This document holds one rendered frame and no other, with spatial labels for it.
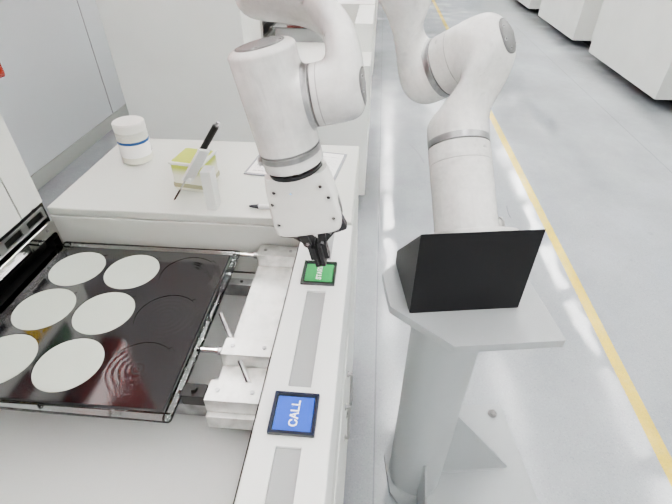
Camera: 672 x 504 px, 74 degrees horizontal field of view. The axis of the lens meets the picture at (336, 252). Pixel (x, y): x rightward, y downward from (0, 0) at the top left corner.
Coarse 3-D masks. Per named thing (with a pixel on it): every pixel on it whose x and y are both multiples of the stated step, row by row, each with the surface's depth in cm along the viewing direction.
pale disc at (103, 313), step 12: (96, 300) 78; (108, 300) 78; (120, 300) 78; (132, 300) 78; (84, 312) 75; (96, 312) 75; (108, 312) 75; (120, 312) 75; (132, 312) 75; (72, 324) 73; (84, 324) 73; (96, 324) 73; (108, 324) 73; (120, 324) 73
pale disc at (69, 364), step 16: (48, 352) 69; (64, 352) 69; (80, 352) 69; (96, 352) 69; (48, 368) 66; (64, 368) 66; (80, 368) 66; (96, 368) 66; (48, 384) 64; (64, 384) 64
